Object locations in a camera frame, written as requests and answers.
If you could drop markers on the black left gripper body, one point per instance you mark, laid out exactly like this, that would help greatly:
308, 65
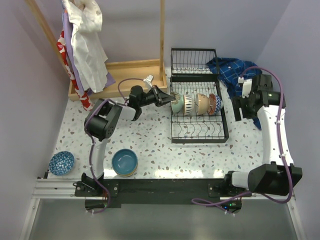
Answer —
157, 95

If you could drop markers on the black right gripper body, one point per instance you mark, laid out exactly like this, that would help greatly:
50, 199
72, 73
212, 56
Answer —
248, 111

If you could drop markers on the light green bowl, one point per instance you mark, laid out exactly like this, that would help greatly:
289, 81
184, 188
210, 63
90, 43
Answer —
178, 103

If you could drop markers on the red blue patterned bowl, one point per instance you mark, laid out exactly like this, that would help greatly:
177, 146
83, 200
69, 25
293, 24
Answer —
215, 104

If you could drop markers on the white black striped bowl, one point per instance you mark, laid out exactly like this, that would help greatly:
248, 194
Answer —
188, 104

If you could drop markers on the cream beige bowl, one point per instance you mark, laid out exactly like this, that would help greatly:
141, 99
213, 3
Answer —
202, 104

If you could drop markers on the black wire dish rack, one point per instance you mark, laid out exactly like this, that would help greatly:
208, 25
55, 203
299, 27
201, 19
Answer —
196, 71

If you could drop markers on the teal blue bowl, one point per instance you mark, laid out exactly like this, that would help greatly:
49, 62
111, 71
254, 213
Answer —
124, 161

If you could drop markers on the yellow rimmed bowl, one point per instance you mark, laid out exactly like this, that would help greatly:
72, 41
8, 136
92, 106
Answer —
125, 175

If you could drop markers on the blue triangle patterned bowl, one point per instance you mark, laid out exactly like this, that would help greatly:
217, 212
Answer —
61, 163

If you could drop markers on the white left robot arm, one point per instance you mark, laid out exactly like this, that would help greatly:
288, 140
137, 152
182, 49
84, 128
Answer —
101, 123

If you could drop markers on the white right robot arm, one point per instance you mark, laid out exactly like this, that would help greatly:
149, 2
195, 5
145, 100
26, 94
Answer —
277, 175

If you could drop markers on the blue plaid shirt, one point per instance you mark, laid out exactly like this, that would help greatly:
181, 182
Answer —
229, 70

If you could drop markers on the white hanging shirt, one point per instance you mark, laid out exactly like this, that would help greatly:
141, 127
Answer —
89, 56

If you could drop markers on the red white floral garment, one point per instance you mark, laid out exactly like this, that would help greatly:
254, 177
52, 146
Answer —
62, 49

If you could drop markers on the lavender hanging garment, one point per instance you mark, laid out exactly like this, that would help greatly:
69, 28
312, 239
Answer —
68, 30

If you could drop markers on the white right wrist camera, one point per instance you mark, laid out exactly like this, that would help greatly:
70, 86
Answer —
246, 86

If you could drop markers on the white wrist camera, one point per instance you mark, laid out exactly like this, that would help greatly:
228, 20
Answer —
148, 81
246, 86

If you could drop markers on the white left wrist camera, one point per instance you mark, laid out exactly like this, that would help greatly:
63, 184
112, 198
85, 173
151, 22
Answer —
148, 81

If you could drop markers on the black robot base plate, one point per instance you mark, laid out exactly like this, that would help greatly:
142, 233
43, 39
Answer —
126, 191

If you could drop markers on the aluminium rail frame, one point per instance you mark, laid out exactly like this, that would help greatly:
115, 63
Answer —
55, 213

